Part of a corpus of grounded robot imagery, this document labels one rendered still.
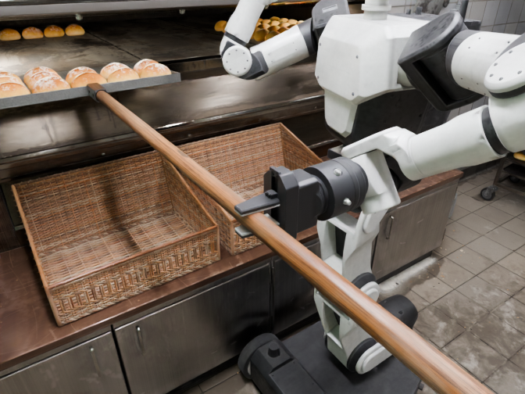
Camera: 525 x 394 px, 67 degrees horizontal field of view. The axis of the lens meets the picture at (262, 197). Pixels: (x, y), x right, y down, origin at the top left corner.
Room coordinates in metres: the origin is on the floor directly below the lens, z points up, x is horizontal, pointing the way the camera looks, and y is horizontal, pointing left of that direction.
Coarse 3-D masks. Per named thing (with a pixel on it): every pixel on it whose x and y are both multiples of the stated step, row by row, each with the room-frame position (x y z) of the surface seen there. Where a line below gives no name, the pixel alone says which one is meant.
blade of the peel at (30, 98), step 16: (128, 64) 1.56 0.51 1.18; (128, 80) 1.22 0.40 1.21; (144, 80) 1.24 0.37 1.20; (160, 80) 1.27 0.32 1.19; (176, 80) 1.30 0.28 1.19; (16, 96) 1.04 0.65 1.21; (32, 96) 1.06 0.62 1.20; (48, 96) 1.09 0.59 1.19; (64, 96) 1.11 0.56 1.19; (80, 96) 1.13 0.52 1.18
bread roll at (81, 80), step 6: (84, 72) 1.19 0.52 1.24; (90, 72) 1.19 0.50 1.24; (78, 78) 1.16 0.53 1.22; (84, 78) 1.16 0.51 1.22; (90, 78) 1.17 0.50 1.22; (96, 78) 1.18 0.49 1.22; (102, 78) 1.20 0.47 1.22; (72, 84) 1.16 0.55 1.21; (78, 84) 1.15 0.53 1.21; (84, 84) 1.16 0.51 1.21
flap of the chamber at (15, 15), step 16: (160, 0) 1.43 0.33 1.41; (176, 0) 1.46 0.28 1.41; (192, 0) 1.49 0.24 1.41; (208, 0) 1.52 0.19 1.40; (224, 0) 1.56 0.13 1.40; (288, 0) 1.71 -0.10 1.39; (304, 0) 1.75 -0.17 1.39; (320, 0) 1.81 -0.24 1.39; (352, 0) 2.07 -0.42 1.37; (0, 16) 1.19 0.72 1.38; (16, 16) 1.24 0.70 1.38; (32, 16) 1.29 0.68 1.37; (48, 16) 1.35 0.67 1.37; (64, 16) 1.42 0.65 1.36
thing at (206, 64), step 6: (174, 60) 1.65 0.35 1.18; (180, 60) 1.65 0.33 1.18; (186, 60) 1.65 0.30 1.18; (192, 60) 1.65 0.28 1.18; (198, 60) 1.66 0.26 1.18; (204, 60) 1.67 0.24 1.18; (210, 60) 1.68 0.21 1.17; (216, 60) 1.70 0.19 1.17; (222, 60) 1.71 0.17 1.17; (168, 66) 1.58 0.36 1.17; (174, 66) 1.60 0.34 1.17; (180, 66) 1.61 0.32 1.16; (186, 66) 1.62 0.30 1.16; (192, 66) 1.64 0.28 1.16; (198, 66) 1.65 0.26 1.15; (204, 66) 1.67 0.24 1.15; (210, 66) 1.68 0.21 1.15; (216, 66) 1.70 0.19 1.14; (222, 66) 1.71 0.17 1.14; (180, 72) 1.61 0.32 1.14
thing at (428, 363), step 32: (96, 96) 1.07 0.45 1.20; (192, 160) 0.63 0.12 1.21; (224, 192) 0.52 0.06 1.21; (256, 224) 0.44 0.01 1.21; (288, 256) 0.38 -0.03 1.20; (320, 288) 0.33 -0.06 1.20; (352, 288) 0.31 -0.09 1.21; (352, 320) 0.29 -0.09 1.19; (384, 320) 0.27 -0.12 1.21; (416, 352) 0.24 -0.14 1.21; (448, 384) 0.21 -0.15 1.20; (480, 384) 0.20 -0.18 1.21
